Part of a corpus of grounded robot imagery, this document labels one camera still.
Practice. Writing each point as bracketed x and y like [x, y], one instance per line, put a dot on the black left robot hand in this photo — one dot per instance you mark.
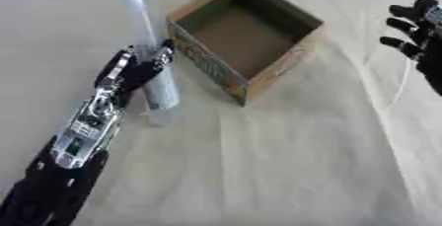
[133, 72]

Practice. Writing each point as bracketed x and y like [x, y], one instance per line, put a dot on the clear plastic bottle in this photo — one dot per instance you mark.
[151, 55]

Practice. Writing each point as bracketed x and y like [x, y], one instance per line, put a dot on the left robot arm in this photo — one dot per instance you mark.
[69, 151]

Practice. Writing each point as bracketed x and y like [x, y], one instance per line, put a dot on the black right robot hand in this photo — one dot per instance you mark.
[425, 42]

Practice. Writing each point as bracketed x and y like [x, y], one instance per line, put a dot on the tan cardboard box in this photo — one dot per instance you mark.
[244, 37]

